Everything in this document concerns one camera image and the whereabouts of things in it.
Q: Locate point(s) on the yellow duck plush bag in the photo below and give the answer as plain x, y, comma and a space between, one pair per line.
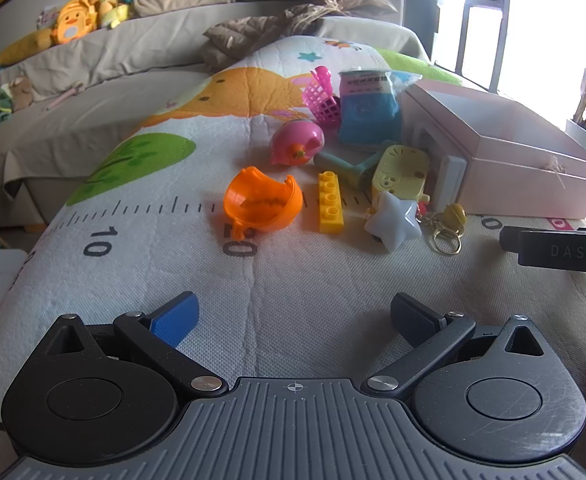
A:
75, 20

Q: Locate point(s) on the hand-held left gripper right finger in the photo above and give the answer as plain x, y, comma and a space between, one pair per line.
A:
413, 315

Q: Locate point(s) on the yellow plastic toy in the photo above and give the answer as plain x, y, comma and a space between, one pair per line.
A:
400, 170

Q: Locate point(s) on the pink cardboard box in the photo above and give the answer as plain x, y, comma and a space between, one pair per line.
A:
518, 160

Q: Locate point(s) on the white flower pot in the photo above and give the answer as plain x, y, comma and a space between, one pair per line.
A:
584, 135

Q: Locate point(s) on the small brown plush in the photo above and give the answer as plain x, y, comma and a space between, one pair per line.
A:
20, 92

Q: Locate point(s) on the blue and white tissue packet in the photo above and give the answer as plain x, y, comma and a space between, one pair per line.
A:
368, 110

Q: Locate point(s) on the white star light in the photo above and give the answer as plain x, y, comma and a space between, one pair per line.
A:
393, 222

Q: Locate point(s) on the brown padded jacket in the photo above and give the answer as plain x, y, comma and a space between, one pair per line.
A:
293, 20

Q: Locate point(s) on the pink round bird toy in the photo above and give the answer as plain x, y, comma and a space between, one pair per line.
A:
295, 140

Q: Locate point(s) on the printed cartoon play mat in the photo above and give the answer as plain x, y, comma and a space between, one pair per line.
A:
293, 270

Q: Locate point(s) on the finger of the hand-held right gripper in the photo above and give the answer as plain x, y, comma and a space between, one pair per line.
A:
573, 252
510, 239

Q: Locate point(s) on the small yellow duck plush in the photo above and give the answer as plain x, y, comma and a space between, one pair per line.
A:
105, 5

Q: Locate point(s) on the white battery charger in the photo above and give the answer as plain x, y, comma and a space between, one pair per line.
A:
445, 170

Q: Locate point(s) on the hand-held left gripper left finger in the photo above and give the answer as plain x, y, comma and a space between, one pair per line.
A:
175, 317

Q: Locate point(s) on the pink stick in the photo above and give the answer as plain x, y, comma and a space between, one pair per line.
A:
62, 96

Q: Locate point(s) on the pink plastic mesh sieve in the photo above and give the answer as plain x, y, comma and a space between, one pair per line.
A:
323, 95

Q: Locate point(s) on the black framed window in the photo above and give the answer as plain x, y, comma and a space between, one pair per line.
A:
473, 35

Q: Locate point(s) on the orange plastic half shell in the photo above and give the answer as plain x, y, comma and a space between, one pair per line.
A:
260, 205

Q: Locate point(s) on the yellow pillow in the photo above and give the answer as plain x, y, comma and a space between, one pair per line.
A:
23, 47

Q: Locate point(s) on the yellow toy building brick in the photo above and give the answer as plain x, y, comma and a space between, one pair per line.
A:
331, 205

